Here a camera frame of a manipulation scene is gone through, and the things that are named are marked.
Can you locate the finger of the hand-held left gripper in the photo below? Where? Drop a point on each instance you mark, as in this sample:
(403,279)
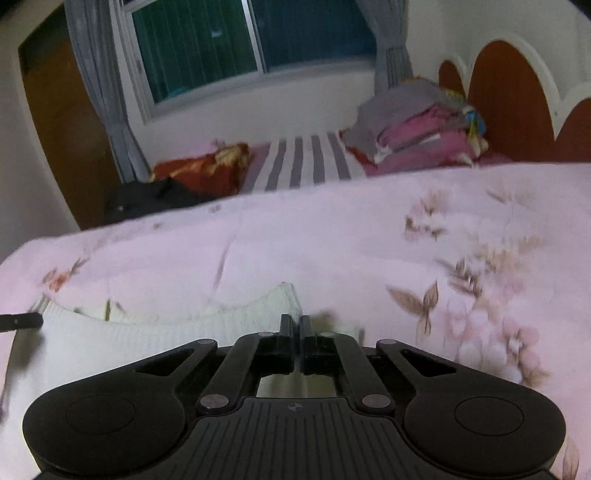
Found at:
(23,321)

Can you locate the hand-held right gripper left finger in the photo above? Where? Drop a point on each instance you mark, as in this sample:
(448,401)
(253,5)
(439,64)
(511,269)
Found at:
(286,346)

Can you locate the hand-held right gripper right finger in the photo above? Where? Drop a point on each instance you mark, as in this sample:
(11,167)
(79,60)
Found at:
(307,346)

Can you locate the white knit sweater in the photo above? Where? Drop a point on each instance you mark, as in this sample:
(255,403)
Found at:
(161,327)

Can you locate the pile of folded clothes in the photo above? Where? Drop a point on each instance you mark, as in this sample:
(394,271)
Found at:
(415,129)

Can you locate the pink floral bedsheet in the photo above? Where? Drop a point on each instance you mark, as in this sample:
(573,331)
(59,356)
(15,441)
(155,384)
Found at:
(369,230)

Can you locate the black cloth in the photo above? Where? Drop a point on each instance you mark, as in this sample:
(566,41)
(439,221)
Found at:
(152,198)

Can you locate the grey white striped cloth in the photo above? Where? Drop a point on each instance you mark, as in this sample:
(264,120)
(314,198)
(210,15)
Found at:
(300,161)

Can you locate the brown wooden door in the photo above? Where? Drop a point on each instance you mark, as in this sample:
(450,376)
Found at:
(64,138)

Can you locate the red floral cushion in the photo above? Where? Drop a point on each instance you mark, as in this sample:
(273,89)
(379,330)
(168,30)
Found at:
(203,168)

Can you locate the grey-blue curtain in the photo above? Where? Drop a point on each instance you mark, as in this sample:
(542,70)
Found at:
(106,92)
(390,50)

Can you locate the brown and white headboard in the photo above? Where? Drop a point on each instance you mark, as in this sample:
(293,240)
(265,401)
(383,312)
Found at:
(503,101)

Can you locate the window with white frame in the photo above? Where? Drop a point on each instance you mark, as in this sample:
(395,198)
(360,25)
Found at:
(254,41)

